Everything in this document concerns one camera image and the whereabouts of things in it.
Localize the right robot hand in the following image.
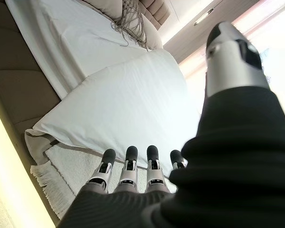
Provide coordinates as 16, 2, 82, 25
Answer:
59, 21, 285, 228

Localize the white duvet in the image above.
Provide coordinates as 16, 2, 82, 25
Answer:
32, 50, 201, 178

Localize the white fitted bed sheet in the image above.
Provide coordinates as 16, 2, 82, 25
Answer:
4, 0, 162, 100

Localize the white textured fringed throw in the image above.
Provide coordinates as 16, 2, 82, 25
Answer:
24, 129, 179, 220

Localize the cream pillow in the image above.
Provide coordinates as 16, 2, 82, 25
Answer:
130, 13, 164, 50

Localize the ceiling light fixture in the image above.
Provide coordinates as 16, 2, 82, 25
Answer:
192, 8, 214, 27

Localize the beige tufted headboard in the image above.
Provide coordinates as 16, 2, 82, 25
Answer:
137, 0, 171, 30

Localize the fringed macrame cushion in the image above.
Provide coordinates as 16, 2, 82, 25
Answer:
90, 0, 151, 51

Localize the beige pillow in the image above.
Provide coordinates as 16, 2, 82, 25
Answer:
84, 0, 124, 18

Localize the brown upholstered bed frame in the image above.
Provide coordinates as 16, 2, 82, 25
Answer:
0, 0, 64, 136

